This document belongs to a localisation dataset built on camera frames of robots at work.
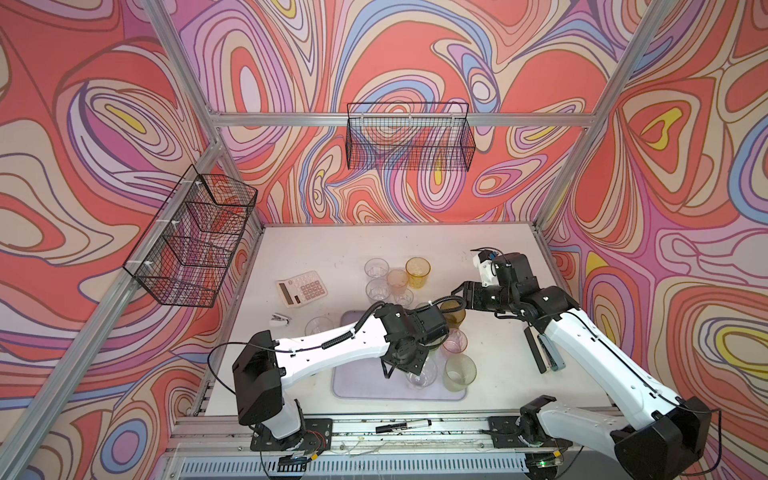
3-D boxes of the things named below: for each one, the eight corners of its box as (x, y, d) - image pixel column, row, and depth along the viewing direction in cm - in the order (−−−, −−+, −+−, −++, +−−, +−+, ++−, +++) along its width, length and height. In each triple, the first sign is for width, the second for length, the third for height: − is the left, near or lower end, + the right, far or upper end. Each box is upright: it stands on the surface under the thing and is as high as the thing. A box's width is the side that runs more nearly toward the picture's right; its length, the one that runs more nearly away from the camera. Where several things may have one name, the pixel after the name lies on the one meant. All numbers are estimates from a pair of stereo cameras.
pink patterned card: (285, 311, 97) (283, 307, 95) (279, 285, 104) (276, 280, 101) (329, 295, 101) (328, 291, 99) (320, 271, 107) (318, 266, 105)
